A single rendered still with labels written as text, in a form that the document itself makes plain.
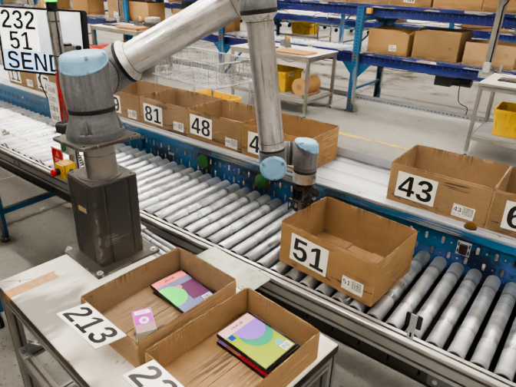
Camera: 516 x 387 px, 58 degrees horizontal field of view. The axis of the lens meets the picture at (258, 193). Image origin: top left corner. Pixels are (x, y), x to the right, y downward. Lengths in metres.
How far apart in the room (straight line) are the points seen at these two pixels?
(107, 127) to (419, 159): 1.36
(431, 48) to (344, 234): 4.65
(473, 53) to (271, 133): 4.84
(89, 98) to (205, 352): 0.85
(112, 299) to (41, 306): 0.23
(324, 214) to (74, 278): 0.98
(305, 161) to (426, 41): 4.77
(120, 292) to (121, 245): 0.25
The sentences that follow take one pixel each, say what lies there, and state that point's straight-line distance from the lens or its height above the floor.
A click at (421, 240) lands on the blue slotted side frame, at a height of 0.77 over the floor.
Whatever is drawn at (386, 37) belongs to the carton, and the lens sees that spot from 6.53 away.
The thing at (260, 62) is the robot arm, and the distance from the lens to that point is 1.49.
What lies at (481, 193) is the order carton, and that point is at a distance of 1.88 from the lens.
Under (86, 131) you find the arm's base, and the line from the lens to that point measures 1.59.
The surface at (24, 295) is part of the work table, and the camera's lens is 1.73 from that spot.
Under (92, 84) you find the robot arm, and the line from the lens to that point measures 1.56.
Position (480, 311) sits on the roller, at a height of 0.75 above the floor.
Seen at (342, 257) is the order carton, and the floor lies 0.88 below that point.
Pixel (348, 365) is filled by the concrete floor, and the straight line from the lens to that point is 2.46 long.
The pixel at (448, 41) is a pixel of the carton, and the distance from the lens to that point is 6.26.
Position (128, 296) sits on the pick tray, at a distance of 1.60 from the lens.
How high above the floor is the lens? 1.73
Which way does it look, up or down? 26 degrees down
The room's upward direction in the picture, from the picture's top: 2 degrees clockwise
